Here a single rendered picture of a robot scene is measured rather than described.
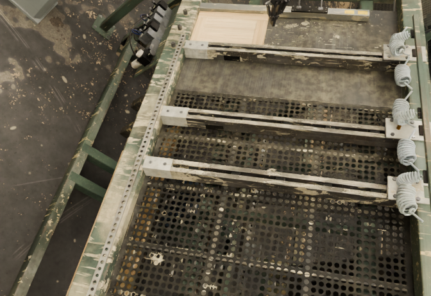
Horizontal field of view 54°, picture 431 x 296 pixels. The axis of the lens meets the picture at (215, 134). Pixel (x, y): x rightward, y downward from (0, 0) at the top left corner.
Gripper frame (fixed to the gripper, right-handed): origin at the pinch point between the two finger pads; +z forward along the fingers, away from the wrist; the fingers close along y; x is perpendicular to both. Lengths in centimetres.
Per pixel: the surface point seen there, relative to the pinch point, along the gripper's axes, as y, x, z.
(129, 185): -91, -63, 5
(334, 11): 38.6, 2.1, 8.3
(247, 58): -17.2, -11.2, 11.3
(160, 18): -52, 36, 19
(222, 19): -18.2, 24.4, 19.3
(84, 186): -119, -31, 66
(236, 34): -15.5, 9.0, 16.3
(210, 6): -21.9, 35.7, 19.2
